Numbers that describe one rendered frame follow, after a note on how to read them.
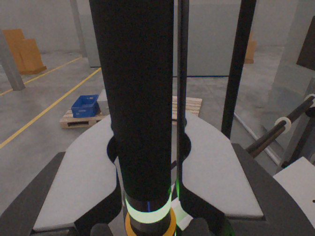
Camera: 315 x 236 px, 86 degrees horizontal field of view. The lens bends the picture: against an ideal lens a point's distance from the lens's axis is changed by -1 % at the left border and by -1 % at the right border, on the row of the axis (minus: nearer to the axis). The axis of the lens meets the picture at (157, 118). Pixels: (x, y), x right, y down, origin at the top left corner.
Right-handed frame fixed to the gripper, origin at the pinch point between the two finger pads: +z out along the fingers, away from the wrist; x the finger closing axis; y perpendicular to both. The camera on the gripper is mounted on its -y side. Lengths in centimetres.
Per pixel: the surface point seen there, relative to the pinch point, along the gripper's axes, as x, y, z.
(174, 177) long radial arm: 8, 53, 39
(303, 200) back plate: 38, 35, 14
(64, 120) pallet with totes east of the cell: -163, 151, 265
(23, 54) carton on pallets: -479, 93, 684
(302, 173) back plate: 41, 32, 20
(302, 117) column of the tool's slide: 54, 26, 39
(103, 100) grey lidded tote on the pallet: -88, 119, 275
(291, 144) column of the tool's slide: 55, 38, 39
